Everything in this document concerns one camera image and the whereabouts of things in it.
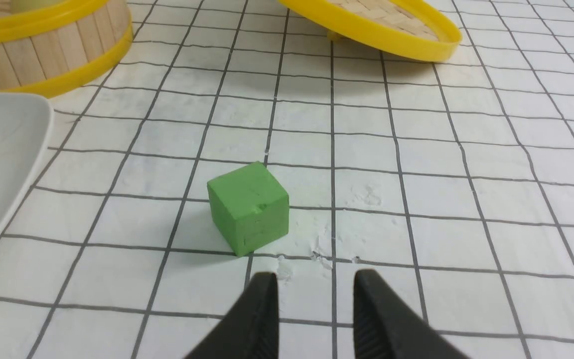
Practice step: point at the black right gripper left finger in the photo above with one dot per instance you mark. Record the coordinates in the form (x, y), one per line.
(251, 329)

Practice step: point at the bamboo steamer basket yellow rim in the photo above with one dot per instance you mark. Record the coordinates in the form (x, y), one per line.
(50, 47)

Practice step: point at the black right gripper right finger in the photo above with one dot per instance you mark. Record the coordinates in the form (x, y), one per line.
(384, 327)

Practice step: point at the green cube block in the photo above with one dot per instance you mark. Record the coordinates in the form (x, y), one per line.
(249, 207)

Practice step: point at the bamboo steamer lid yellow rim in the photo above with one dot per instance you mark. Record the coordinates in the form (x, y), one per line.
(411, 29)

